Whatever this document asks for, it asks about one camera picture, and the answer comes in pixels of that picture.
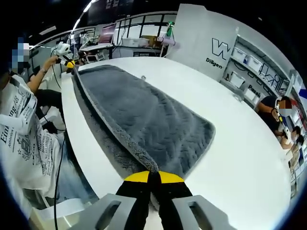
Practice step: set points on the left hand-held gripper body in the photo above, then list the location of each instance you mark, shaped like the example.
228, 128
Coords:
62, 50

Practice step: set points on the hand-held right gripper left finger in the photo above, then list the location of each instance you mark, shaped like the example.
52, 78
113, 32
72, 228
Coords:
124, 208

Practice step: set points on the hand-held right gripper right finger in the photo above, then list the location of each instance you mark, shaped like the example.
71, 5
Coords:
182, 208

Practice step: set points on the grey towel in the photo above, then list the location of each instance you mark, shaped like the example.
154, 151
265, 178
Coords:
144, 112

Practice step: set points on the person's left hand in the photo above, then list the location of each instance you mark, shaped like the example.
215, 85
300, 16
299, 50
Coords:
53, 61

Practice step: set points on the person's black trouser legs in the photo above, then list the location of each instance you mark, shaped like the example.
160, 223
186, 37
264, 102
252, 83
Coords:
49, 99

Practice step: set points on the computer monitor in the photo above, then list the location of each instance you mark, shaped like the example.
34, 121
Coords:
107, 34

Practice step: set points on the black hanging ceiling screen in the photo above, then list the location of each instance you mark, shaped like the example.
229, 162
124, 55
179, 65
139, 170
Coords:
110, 10

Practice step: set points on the white plastic bin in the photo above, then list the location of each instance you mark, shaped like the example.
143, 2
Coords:
133, 42

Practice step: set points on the small clear table object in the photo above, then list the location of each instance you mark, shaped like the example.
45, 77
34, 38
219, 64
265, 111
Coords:
143, 77

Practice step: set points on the white worn neck device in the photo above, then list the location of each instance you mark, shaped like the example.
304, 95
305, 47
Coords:
14, 122

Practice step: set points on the black desk cabinet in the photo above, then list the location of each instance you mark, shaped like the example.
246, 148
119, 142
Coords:
146, 54

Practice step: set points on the brown cardboard box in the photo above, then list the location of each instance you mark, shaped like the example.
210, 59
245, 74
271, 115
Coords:
149, 40

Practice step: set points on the operator in white shirt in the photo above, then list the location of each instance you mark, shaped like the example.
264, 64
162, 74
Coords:
21, 153

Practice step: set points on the lilac paper roll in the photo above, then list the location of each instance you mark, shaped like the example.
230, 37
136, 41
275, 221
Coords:
168, 42

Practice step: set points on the green hanging item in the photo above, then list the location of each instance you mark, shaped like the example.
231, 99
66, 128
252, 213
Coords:
171, 28

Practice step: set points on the small grey table object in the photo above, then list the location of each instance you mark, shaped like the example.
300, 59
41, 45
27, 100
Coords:
238, 97

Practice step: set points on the group of white storage boxes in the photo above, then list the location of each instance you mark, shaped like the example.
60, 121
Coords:
253, 63

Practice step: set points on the grey metal shelf rack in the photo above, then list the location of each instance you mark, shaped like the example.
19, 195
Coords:
263, 62

